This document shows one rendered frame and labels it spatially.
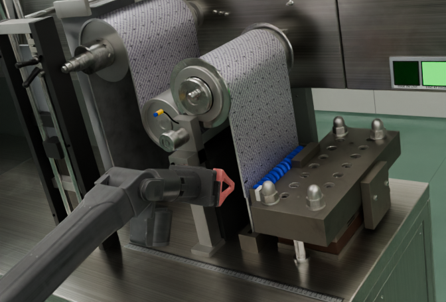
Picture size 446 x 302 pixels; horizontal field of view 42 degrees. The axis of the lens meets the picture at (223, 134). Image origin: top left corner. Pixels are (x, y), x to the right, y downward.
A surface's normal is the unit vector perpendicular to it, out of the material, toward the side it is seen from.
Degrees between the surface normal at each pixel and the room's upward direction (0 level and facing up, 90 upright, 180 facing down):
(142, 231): 67
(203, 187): 62
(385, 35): 90
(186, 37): 92
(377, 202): 90
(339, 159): 0
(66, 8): 90
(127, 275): 0
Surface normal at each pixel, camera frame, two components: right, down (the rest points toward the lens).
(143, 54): 0.81, 0.11
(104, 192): -0.22, -0.84
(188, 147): -0.56, 0.41
